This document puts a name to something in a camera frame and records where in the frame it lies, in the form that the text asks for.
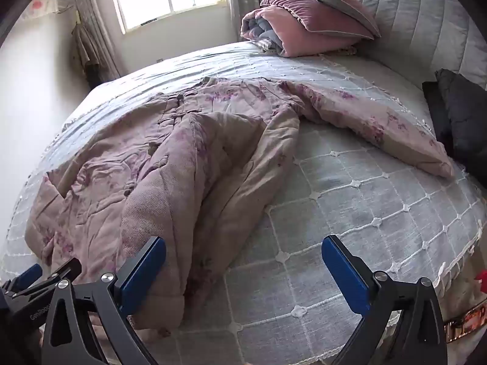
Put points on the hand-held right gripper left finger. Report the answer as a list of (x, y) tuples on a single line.
[(144, 273)]

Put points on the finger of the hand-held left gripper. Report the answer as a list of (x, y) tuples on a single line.
[(27, 275), (57, 272)]

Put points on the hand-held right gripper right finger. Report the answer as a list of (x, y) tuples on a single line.
[(342, 270)]

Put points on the pink floral padded jacket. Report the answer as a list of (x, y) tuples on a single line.
[(182, 152)]

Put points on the shiny copper bed trim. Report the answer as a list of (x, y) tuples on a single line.
[(466, 323)]

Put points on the red object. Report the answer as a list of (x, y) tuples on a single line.
[(481, 281)]

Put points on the pink velvet pillow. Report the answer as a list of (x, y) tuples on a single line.
[(304, 11)]

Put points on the wall poster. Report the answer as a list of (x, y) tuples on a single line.
[(38, 5)]

